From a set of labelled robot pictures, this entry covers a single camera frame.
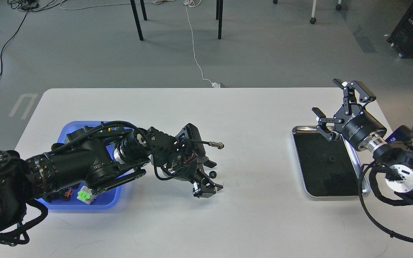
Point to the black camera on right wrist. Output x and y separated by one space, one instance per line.
401 134

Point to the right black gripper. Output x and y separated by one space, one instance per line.
355 123

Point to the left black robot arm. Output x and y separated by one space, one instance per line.
103 157

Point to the silver metal tray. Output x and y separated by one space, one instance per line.
329 170

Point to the small black gear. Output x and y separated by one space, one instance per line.
212 174

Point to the black table leg left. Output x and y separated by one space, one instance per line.
136 16

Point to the black table leg right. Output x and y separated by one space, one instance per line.
219 17

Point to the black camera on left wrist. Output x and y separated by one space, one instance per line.
189 135

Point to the blue plastic tray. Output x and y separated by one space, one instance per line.
103 201

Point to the red black push button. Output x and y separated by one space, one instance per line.
66 194

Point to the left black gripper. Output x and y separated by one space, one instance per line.
189 167

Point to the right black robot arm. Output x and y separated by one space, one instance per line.
391 171

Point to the white caster leg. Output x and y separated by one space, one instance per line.
313 19

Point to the black table leg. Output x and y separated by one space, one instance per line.
219 17
136 16

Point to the green white push button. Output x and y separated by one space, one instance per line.
85 195

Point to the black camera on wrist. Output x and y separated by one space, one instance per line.
189 135
401 134

